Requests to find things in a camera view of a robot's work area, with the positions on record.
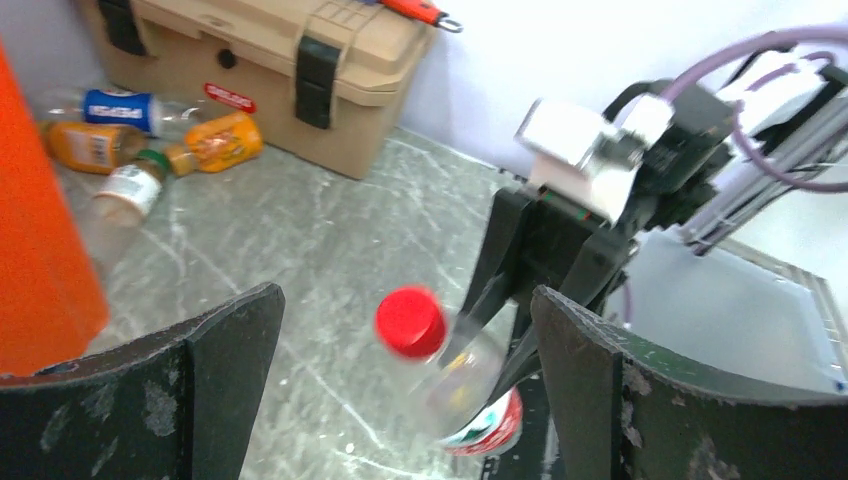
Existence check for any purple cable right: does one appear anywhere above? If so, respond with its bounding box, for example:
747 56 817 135
659 25 848 195

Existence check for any red label bottle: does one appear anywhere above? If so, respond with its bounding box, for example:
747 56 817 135
374 285 524 457

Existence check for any orange plastic bin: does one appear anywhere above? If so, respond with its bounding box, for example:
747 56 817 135
1 57 110 376

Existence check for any orange adjustable wrench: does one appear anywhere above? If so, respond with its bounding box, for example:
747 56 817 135
380 0 464 33

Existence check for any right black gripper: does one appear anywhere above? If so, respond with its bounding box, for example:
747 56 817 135
438 188 638 405

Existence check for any white label clear bottle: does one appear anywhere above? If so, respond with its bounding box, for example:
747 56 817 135
79 149 171 276

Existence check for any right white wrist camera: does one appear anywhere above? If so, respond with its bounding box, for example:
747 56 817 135
515 94 674 226

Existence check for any small orange juice bottle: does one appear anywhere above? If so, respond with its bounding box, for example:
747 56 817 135
163 111 264 177

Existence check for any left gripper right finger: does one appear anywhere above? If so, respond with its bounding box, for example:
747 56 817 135
531 286 847 479

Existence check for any orange bottle blue cap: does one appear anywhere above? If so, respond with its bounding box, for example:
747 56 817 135
39 121 148 175

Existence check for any Pepsi bottle near toolbox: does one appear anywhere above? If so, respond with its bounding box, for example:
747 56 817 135
32 87 209 140

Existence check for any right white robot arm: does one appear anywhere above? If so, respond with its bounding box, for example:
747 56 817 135
437 25 847 408

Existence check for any black base frame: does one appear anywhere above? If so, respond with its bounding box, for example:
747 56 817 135
480 375 566 480

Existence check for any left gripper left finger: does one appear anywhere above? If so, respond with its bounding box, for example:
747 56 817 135
1 283 285 479

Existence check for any tan plastic toolbox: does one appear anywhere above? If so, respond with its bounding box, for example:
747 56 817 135
77 0 437 179

